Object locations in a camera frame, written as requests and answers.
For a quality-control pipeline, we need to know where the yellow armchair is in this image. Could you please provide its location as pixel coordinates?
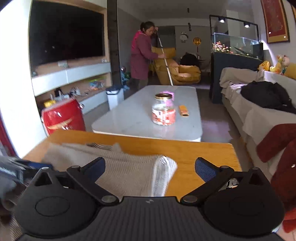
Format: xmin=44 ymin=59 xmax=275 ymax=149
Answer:
xmin=151 ymin=46 xmax=201 ymax=86

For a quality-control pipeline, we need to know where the glass fish tank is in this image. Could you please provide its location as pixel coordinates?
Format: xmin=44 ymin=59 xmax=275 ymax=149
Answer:
xmin=211 ymin=32 xmax=264 ymax=57

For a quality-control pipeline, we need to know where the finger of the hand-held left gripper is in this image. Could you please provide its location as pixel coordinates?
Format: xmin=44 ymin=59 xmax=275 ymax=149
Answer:
xmin=22 ymin=161 xmax=54 ymax=173

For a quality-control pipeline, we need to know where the person's left forearm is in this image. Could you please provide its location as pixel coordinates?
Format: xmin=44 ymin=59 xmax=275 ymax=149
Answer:
xmin=0 ymin=183 xmax=22 ymax=226

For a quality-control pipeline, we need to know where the framed red picture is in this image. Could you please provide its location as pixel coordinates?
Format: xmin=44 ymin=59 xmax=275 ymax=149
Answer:
xmin=261 ymin=0 xmax=290 ymax=44

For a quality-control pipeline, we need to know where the white coffee table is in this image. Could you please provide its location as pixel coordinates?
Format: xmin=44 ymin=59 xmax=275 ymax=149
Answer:
xmin=91 ymin=85 xmax=203 ymax=142

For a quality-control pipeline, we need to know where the beige sofa cover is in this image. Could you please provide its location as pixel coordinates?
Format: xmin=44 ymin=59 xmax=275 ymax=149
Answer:
xmin=219 ymin=67 xmax=296 ymax=172

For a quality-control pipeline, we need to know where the clear storage box green lid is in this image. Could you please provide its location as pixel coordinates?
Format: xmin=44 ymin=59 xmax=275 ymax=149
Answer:
xmin=89 ymin=77 xmax=104 ymax=90

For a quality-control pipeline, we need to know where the red fleece jacket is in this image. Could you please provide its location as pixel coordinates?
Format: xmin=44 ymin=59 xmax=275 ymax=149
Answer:
xmin=256 ymin=123 xmax=296 ymax=233

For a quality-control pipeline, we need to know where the white trash bin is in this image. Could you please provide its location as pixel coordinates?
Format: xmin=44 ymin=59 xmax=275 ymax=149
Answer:
xmin=106 ymin=85 xmax=125 ymax=110

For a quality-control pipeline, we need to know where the black television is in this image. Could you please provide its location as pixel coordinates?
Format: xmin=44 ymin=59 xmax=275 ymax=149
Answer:
xmin=29 ymin=1 xmax=104 ymax=67

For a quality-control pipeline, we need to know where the red folding rack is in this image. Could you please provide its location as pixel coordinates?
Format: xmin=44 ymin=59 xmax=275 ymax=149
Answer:
xmin=0 ymin=116 xmax=16 ymax=158

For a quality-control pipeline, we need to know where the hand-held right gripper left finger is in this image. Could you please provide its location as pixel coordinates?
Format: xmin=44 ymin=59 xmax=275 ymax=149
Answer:
xmin=29 ymin=157 xmax=119 ymax=205

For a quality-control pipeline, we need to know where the glass jar red label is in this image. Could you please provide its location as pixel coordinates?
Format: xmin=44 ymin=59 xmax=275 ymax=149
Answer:
xmin=151 ymin=93 xmax=176 ymax=126

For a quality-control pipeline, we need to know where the doll plush toy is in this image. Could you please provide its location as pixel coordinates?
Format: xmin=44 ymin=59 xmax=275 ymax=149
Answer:
xmin=269 ymin=54 xmax=290 ymax=75

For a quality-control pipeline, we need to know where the grey sofa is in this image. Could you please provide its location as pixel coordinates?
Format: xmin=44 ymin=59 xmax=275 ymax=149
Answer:
xmin=219 ymin=67 xmax=296 ymax=186

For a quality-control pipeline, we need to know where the white TV wall cabinet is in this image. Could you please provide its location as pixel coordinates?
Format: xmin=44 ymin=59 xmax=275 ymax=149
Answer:
xmin=28 ymin=0 xmax=111 ymax=116

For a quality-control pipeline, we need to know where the dark fish tank cabinet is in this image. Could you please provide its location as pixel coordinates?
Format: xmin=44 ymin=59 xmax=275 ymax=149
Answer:
xmin=209 ymin=51 xmax=264 ymax=104

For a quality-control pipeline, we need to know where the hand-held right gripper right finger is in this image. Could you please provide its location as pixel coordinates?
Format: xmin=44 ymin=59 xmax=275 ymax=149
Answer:
xmin=180 ymin=157 xmax=270 ymax=205

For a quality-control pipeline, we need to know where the black tank light frame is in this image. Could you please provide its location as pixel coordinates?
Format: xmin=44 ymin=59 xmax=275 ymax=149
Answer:
xmin=209 ymin=14 xmax=259 ymax=42

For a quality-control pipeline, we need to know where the black backpack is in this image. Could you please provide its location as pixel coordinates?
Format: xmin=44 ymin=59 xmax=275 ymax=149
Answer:
xmin=180 ymin=53 xmax=200 ymax=66

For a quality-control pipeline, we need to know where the black jacket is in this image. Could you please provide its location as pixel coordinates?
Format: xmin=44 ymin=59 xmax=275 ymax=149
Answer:
xmin=240 ymin=81 xmax=296 ymax=114

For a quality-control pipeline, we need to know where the black white striped garment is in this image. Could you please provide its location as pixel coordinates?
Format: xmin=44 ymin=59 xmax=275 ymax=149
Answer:
xmin=43 ymin=142 xmax=178 ymax=197

